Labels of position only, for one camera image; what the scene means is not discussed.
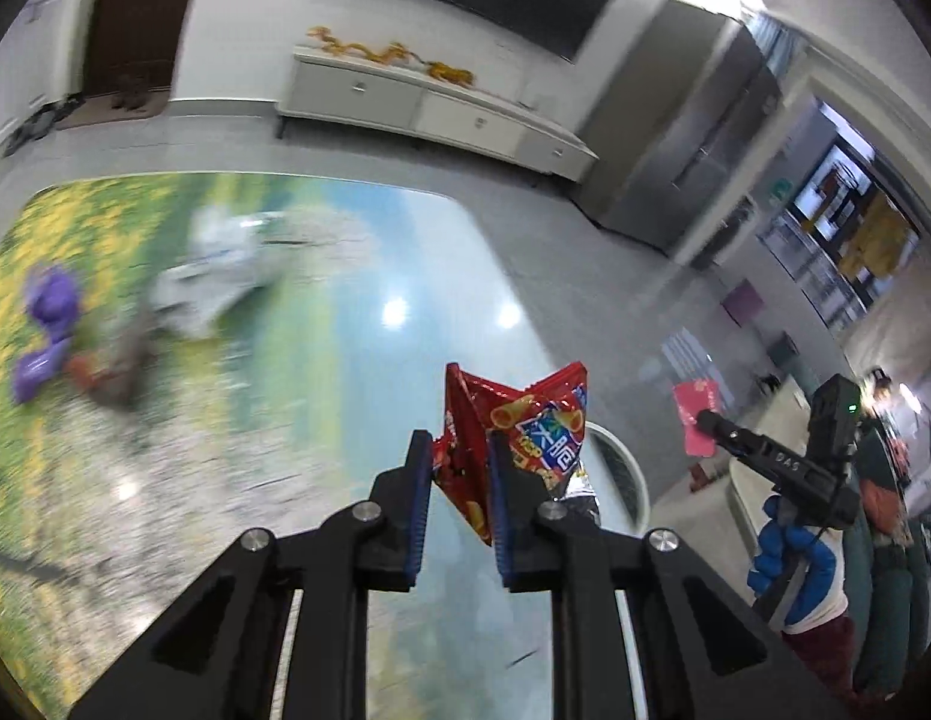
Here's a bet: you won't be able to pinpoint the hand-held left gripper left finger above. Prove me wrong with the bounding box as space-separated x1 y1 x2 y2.
67 429 436 720

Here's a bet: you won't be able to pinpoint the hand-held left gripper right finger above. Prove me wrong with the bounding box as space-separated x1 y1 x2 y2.
486 431 857 720

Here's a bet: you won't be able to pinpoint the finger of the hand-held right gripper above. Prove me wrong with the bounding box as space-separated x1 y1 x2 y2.
696 409 813 482

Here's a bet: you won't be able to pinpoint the red snack packet blue print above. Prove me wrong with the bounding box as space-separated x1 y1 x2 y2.
433 361 590 547

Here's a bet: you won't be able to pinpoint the white round trash bin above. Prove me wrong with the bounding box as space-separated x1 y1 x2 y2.
562 424 651 535

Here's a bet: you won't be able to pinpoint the person's right forearm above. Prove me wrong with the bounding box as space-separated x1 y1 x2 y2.
780 606 860 700

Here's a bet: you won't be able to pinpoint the person's right hand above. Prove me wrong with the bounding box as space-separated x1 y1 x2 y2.
748 496 845 635

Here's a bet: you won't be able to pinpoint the pink paper sheet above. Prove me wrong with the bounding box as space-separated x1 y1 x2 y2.
671 379 729 457

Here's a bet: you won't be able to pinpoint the purple box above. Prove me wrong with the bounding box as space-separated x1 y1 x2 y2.
722 281 767 327

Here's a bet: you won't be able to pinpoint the yellow hanging cloth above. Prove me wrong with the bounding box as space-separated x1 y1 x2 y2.
840 199 920 278

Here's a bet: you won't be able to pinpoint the white plastic bag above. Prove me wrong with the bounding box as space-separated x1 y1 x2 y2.
146 206 286 338

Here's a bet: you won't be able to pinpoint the grey clear plastic bag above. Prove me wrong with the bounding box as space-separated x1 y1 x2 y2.
97 315 166 410

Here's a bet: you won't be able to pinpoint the grey refrigerator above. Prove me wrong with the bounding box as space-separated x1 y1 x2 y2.
570 0 785 252

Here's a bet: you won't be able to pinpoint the large red snack bag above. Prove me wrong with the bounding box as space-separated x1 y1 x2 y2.
64 352 113 391

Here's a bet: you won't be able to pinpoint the striped curtain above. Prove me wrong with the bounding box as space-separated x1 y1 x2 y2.
741 7 800 65

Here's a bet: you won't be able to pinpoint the white television cabinet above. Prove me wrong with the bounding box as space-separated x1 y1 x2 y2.
276 43 600 182

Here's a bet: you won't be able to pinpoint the large purple plastic bag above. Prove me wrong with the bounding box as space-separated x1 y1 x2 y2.
11 262 83 404

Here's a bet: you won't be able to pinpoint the black shoes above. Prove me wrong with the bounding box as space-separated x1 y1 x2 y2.
4 101 72 155

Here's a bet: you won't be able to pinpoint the dark brown entrance door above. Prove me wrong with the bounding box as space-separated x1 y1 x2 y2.
86 0 211 102

